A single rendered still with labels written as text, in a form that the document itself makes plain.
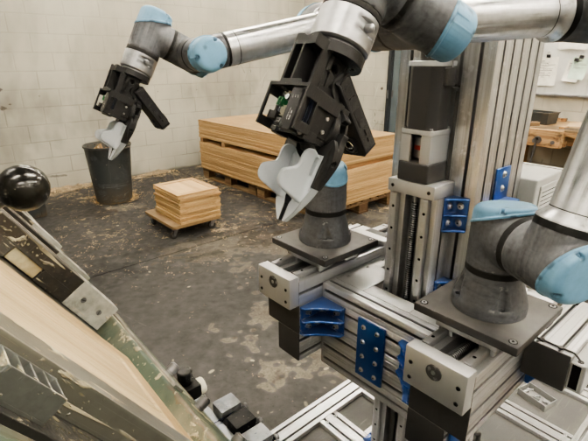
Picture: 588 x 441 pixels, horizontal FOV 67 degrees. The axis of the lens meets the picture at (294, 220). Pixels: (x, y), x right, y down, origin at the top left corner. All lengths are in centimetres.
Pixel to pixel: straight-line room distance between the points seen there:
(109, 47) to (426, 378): 583
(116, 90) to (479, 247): 86
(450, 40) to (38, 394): 59
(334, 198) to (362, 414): 101
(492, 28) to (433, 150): 36
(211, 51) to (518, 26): 59
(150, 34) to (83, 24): 512
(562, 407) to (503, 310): 126
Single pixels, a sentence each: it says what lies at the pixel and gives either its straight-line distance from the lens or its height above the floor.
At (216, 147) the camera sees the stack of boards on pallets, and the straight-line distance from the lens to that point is 576.
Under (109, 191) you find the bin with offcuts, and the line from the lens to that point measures 528.
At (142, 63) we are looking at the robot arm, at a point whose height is 152.
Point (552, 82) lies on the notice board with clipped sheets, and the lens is 576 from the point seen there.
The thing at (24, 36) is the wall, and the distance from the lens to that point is 608.
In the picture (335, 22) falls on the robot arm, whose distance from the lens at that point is 54.
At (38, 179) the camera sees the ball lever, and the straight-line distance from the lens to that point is 40.
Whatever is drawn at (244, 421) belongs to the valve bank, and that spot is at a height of 76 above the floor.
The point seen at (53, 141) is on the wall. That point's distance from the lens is 617.
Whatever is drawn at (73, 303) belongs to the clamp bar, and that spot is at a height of 98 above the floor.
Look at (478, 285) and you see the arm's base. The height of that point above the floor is 110.
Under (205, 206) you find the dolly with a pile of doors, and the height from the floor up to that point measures 26.
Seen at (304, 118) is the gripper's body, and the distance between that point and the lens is 50.
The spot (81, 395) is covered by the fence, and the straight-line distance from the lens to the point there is 55.
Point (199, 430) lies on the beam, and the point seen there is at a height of 90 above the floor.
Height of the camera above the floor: 154
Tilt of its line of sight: 20 degrees down
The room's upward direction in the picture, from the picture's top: straight up
